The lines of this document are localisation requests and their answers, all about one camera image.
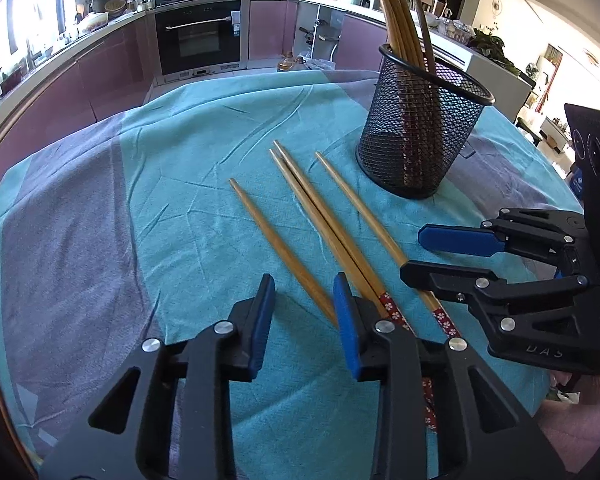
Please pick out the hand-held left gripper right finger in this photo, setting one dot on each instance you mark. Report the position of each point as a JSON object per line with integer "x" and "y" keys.
{"x": 347, "y": 330}

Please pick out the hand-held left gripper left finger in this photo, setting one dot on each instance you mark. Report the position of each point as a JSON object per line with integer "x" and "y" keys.
{"x": 260, "y": 330}

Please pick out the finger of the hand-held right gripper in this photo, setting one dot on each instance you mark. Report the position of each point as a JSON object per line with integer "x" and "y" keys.
{"x": 460, "y": 242}
{"x": 450, "y": 280}

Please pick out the floral-end bamboo chopstick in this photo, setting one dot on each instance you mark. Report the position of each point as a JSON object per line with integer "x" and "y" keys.
{"x": 370, "y": 225}
{"x": 325, "y": 212}
{"x": 320, "y": 225}
{"x": 280, "y": 250}

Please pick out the black mesh holder cup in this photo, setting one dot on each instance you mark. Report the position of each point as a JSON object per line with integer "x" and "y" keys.
{"x": 420, "y": 135}

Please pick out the bunch of bamboo chopsticks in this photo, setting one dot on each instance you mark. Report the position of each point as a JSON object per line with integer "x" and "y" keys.
{"x": 395, "y": 10}

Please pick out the person's right forearm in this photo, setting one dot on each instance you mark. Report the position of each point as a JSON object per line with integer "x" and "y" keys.
{"x": 580, "y": 425}

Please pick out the teal and grey tablecloth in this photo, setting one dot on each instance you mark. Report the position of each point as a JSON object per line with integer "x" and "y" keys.
{"x": 180, "y": 210}

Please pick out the green leafy vegetables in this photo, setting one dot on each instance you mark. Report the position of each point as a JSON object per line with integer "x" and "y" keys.
{"x": 492, "y": 50}

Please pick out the clear plastic food container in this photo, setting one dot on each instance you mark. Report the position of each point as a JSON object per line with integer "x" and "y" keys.
{"x": 455, "y": 29}

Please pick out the pink lower cabinets island side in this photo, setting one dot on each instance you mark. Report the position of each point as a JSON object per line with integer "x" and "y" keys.
{"x": 360, "y": 40}

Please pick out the cooking oil bottle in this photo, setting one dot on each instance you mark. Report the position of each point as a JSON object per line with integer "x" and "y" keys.
{"x": 290, "y": 62}

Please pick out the built-in black oven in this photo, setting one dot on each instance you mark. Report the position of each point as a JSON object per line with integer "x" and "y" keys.
{"x": 200, "y": 35}

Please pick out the pink lower cabinets window side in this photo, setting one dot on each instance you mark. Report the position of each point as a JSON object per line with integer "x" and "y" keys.
{"x": 55, "y": 90}

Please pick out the white casserole dish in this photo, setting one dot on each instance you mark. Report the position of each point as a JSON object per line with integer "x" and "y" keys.
{"x": 94, "y": 22}

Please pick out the wall clock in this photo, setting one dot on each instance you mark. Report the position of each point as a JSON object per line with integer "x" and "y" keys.
{"x": 498, "y": 4}

